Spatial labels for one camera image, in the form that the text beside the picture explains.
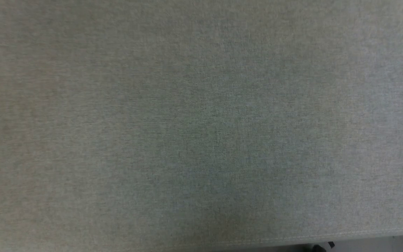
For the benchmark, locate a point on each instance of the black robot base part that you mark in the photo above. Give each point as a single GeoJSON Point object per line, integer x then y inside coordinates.
{"type": "Point", "coordinates": [322, 247]}

